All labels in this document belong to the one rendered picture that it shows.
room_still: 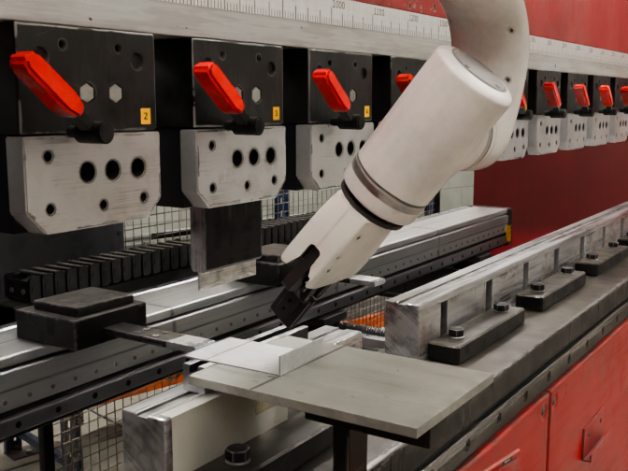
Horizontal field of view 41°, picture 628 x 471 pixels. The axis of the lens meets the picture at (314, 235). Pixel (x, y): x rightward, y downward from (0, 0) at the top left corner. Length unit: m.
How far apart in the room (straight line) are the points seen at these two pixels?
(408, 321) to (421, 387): 0.48
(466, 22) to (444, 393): 0.36
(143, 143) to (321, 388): 0.29
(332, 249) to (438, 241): 1.19
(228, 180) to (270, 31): 0.17
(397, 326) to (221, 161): 0.57
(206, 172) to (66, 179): 0.17
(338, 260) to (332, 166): 0.23
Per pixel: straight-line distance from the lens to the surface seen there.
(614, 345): 2.02
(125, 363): 1.19
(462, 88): 0.74
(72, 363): 1.12
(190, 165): 0.83
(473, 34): 0.84
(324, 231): 0.81
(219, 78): 0.79
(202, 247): 0.90
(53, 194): 0.70
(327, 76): 0.95
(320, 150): 1.00
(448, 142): 0.76
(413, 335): 1.33
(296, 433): 0.99
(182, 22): 0.82
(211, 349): 0.97
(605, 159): 2.97
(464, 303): 1.49
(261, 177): 0.91
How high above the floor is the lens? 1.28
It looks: 9 degrees down
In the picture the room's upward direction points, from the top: straight up
